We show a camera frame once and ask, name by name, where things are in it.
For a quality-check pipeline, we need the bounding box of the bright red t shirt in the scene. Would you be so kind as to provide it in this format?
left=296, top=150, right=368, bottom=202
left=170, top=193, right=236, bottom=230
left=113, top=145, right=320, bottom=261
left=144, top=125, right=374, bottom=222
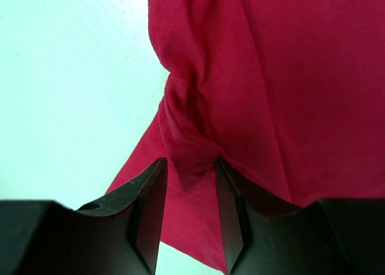
left=111, top=0, right=384, bottom=271

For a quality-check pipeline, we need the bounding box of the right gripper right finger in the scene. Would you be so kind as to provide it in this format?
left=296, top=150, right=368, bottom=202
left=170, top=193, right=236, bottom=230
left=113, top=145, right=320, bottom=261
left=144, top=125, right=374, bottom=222
left=215, top=158, right=384, bottom=274

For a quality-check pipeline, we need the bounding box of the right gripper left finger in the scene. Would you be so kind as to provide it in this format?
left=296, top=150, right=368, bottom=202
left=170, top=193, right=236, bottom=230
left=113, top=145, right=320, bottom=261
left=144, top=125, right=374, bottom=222
left=1, top=158, right=168, bottom=275

